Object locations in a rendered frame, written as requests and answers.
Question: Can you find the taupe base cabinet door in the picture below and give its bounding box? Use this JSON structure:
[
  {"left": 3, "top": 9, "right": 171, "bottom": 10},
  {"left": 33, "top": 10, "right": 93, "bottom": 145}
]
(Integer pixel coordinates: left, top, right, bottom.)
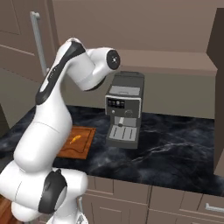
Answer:
[
  {"left": 146, "top": 208, "right": 224, "bottom": 224},
  {"left": 80, "top": 192, "right": 151, "bottom": 224}
]

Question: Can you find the taupe tall cabinet door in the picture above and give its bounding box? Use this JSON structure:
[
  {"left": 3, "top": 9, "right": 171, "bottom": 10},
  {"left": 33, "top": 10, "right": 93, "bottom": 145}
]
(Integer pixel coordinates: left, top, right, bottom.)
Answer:
[{"left": 0, "top": 0, "right": 57, "bottom": 85}]

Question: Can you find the orange piece of meat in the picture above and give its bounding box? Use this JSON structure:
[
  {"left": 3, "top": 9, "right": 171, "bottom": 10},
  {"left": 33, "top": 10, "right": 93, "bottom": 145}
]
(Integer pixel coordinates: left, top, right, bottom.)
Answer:
[{"left": 69, "top": 135, "right": 82, "bottom": 145}]

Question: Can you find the long grey cabinet handle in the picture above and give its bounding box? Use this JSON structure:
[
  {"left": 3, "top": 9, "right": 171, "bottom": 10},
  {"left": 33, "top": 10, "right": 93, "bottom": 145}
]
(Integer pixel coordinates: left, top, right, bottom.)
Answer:
[{"left": 30, "top": 10, "right": 51, "bottom": 78}]

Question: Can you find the taupe wall cabinet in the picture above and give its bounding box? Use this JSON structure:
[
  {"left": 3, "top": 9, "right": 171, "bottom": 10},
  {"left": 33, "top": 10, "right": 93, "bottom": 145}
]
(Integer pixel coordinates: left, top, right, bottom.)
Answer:
[{"left": 47, "top": 0, "right": 224, "bottom": 78}]

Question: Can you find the taupe narrow drawer front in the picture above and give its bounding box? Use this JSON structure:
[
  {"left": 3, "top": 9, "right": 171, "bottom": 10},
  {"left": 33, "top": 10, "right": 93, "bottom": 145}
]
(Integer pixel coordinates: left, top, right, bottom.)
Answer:
[{"left": 86, "top": 175, "right": 152, "bottom": 205}]

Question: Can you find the brown wooden cutting board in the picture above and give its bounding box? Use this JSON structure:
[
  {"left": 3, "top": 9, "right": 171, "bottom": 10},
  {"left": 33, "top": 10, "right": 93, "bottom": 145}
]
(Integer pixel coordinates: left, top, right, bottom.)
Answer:
[{"left": 55, "top": 125, "right": 97, "bottom": 160}]

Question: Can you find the short grey drawer handle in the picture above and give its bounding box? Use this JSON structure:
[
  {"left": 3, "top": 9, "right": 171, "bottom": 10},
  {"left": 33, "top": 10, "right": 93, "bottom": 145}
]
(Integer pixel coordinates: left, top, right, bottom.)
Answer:
[{"left": 205, "top": 202, "right": 224, "bottom": 214}]

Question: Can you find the grey coffee machine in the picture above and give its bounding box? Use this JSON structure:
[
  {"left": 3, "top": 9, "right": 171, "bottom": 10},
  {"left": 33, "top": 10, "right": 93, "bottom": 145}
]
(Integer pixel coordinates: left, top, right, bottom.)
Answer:
[{"left": 104, "top": 70, "right": 145, "bottom": 150}]

